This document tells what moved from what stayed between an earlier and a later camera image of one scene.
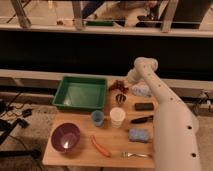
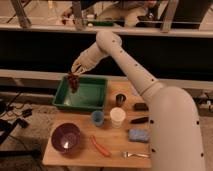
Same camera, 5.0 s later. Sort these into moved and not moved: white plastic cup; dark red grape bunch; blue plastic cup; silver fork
Moved: dark red grape bunch
Not moved: blue plastic cup; white plastic cup; silver fork
